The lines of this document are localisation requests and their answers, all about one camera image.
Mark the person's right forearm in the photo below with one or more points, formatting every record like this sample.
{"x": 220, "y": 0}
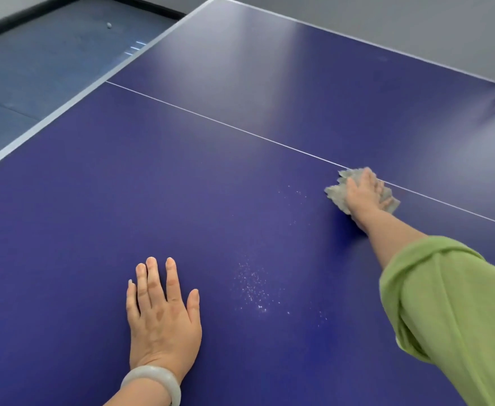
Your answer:
{"x": 393, "y": 241}

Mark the grey cleaning cloth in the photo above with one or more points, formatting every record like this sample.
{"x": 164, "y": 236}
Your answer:
{"x": 336, "y": 194}

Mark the blue table tennis table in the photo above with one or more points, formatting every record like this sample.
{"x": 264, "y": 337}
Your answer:
{"x": 188, "y": 186}

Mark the person's left hand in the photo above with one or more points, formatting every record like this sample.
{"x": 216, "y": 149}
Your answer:
{"x": 165, "y": 329}

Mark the person's left forearm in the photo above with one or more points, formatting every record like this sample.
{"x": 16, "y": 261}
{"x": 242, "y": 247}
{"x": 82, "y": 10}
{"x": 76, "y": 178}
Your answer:
{"x": 141, "y": 397}

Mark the person's right hand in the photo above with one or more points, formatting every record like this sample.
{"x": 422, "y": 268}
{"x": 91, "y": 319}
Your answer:
{"x": 363, "y": 198}

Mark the green right sleeve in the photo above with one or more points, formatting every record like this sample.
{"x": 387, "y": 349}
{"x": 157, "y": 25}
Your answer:
{"x": 454, "y": 312}

